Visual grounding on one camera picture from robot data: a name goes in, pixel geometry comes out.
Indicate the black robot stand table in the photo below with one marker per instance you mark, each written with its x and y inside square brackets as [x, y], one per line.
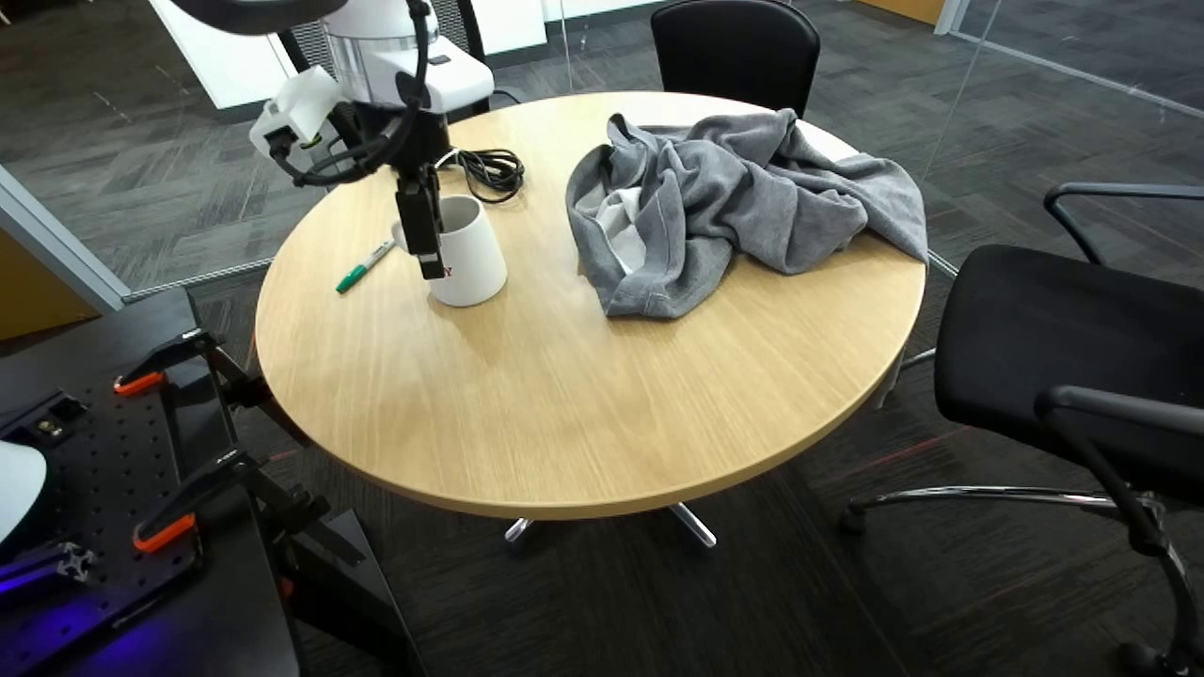
[238, 615]

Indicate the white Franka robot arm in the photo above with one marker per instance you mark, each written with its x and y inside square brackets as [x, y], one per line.
[371, 24]

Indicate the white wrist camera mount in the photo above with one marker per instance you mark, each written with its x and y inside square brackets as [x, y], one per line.
[297, 114]

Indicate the black chair with armrests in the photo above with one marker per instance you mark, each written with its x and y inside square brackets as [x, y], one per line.
[1055, 339]

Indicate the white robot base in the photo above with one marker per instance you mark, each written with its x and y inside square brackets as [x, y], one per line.
[16, 487]

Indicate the chrome table leg base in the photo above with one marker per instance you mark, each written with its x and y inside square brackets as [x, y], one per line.
[693, 526]

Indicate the green capped marker pen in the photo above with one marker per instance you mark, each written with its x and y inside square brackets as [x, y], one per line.
[362, 270]

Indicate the black perforated mounting board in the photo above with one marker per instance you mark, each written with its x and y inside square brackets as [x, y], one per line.
[101, 502]

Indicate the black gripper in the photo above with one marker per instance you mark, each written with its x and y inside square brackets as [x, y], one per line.
[425, 156]

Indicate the black mesh office chair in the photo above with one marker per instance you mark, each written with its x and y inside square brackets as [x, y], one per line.
[470, 22]

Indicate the white ceramic mug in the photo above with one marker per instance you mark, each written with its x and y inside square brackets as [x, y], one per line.
[475, 270]

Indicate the grey crumpled cloth garment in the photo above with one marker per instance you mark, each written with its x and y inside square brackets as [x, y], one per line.
[728, 201]

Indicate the black fabric back chair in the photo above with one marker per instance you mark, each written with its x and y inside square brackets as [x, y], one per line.
[736, 50]

